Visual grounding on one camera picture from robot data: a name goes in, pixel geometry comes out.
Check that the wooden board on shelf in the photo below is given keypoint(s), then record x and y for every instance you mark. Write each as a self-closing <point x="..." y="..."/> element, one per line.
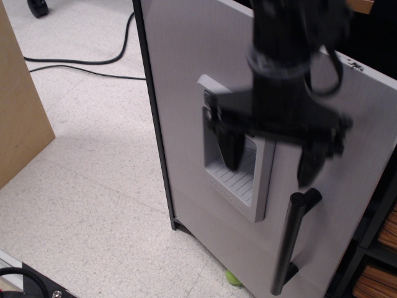
<point x="361" y="6"/>

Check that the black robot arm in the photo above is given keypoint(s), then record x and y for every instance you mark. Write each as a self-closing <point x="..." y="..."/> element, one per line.
<point x="288" y="34"/>

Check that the light brown wooden panel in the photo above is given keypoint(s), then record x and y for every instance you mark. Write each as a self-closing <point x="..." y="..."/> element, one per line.
<point x="25" y="128"/>

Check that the black cylindrical door handle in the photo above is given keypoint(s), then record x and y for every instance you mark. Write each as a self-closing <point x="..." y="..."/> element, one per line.
<point x="299" y="205"/>

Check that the upper wicker basket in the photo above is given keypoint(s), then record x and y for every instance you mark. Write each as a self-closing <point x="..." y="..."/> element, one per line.
<point x="387" y="234"/>

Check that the green toy pear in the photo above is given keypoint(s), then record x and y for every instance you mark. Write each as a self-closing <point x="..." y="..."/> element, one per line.
<point x="232" y="279"/>

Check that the black caster wheel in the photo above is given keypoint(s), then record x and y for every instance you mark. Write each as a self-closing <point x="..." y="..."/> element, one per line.
<point x="38" y="8"/>

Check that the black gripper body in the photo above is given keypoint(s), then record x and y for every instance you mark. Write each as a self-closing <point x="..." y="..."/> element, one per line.
<point x="283" y="112"/>

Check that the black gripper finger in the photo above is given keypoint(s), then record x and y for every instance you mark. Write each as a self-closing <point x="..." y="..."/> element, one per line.
<point x="231" y="142"/>
<point x="311" y="162"/>

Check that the grey ice dispenser panel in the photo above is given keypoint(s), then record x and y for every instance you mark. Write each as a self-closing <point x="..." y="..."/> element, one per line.
<point x="247" y="188"/>

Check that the grey toy fridge door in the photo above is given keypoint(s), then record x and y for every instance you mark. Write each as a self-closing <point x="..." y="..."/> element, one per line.
<point x="182" y="41"/>

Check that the dark grey fridge cabinet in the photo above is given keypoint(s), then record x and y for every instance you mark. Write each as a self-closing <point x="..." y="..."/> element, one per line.
<point x="278" y="154"/>

